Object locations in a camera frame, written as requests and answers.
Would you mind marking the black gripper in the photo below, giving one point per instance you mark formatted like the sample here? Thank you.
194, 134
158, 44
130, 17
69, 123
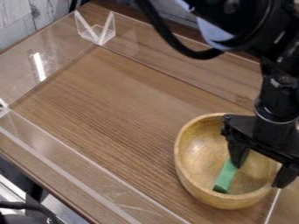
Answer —
268, 132

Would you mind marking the green rectangular block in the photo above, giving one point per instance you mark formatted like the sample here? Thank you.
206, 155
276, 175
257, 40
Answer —
226, 177

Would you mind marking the brown wooden bowl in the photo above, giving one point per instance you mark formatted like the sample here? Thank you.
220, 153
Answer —
201, 153

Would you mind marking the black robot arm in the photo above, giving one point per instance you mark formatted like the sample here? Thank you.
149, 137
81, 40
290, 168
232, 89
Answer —
261, 27

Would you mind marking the clear acrylic corner bracket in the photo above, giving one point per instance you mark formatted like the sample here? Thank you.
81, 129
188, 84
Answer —
96, 33

